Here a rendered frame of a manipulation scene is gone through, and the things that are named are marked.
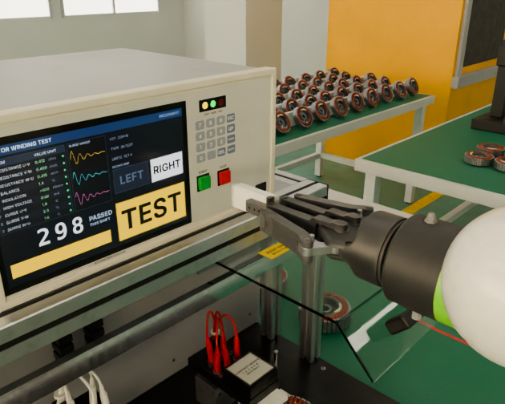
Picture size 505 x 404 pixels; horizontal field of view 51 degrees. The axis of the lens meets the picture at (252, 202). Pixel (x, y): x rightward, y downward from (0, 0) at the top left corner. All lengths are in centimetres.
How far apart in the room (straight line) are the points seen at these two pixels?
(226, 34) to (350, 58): 106
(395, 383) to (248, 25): 377
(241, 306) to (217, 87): 52
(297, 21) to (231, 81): 645
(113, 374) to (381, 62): 370
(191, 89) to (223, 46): 403
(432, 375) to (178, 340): 48
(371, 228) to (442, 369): 62
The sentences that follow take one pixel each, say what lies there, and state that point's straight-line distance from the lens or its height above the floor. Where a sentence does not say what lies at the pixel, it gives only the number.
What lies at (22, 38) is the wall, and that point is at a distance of 744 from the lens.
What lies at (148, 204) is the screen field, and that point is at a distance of 67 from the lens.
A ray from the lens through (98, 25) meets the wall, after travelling 792.
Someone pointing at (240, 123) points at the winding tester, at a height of 125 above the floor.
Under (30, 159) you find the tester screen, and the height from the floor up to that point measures 127.
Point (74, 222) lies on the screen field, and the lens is 62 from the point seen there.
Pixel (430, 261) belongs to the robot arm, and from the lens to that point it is 49.
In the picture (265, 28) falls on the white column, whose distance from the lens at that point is 468.
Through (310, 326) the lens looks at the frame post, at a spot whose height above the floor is 85.
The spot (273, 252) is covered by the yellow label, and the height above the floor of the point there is 107.
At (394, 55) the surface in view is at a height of 90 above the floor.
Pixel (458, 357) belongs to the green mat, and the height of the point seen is 75.
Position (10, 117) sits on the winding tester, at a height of 132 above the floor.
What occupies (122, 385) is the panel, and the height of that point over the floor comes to 81.
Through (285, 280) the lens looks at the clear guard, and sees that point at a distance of 72.
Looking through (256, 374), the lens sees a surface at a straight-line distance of 86.
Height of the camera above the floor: 144
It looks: 23 degrees down
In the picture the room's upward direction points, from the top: straight up
